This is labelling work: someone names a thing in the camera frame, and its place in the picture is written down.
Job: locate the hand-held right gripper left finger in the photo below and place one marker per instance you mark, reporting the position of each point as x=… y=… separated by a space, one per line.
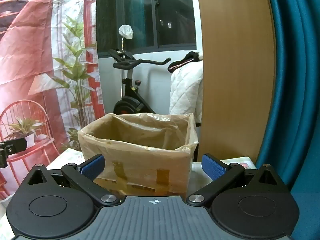
x=93 y=168

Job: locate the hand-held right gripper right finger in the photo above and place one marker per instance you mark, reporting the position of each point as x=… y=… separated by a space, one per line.
x=213 y=167

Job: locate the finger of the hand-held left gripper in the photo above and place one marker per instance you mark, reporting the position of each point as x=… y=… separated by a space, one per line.
x=15 y=146

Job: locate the cardboard box with plastic liner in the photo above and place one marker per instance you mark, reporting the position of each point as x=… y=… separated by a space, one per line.
x=140 y=160

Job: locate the checked tablecloth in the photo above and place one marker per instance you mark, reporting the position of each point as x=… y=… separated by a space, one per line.
x=240 y=160

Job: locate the black exercise bike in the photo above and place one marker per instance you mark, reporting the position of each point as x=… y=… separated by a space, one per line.
x=128 y=100

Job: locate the white quilted blanket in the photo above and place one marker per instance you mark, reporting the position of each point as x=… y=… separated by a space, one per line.
x=185 y=90

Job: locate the printed red backdrop cloth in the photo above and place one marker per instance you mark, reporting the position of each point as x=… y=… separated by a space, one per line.
x=30 y=55

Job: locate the wooden board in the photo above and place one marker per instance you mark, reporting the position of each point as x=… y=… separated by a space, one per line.
x=235 y=67

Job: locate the black garment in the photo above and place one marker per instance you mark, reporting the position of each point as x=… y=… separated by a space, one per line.
x=191 y=56

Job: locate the teal curtain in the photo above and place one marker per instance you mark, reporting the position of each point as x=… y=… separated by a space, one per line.
x=295 y=80

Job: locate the white plastic bag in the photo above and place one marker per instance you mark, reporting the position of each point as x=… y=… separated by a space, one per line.
x=126 y=31

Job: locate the dark window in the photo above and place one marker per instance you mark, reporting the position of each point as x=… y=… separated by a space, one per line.
x=170 y=12

